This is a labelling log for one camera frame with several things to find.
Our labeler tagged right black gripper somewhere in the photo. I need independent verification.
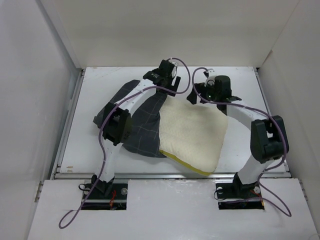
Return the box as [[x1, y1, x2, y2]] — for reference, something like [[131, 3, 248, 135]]
[[186, 80, 220, 105]]

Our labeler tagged cream yellow pillow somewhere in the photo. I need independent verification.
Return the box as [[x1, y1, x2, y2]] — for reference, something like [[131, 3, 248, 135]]
[[159, 97, 228, 176]]

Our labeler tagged dark grey checked pillowcase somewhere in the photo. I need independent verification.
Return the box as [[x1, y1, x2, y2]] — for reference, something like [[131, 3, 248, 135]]
[[92, 79, 168, 159]]

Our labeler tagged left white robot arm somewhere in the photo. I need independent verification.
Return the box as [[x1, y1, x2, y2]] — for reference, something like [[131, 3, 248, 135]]
[[91, 59, 181, 199]]

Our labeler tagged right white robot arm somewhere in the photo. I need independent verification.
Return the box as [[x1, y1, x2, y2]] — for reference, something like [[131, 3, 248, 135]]
[[187, 74, 289, 197]]

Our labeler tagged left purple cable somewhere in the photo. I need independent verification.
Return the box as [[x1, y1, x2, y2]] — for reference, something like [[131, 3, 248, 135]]
[[58, 57, 193, 229]]

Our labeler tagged purple cable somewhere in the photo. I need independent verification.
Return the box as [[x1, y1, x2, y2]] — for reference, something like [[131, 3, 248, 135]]
[[191, 67, 293, 218], [58, 57, 193, 229]]

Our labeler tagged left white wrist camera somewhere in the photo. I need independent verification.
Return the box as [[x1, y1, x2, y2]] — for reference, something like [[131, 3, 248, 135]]
[[168, 58, 179, 78]]

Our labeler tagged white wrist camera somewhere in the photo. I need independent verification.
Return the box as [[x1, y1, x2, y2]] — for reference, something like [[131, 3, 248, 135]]
[[203, 68, 216, 87], [168, 58, 179, 78]]

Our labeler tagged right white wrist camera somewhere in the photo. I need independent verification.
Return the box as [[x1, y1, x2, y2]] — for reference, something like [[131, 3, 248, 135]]
[[203, 68, 216, 87]]

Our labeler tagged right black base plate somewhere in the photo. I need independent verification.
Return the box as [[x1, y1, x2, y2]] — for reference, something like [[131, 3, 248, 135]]
[[214, 182, 265, 210]]

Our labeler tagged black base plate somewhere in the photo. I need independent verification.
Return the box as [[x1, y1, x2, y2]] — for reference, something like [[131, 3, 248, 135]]
[[214, 182, 265, 210], [81, 183, 128, 211]]

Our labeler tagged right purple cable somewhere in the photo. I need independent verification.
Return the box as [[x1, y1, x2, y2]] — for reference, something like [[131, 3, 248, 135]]
[[191, 67, 293, 218]]

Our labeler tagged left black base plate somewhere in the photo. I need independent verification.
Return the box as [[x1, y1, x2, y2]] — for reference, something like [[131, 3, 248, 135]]
[[81, 183, 128, 211]]

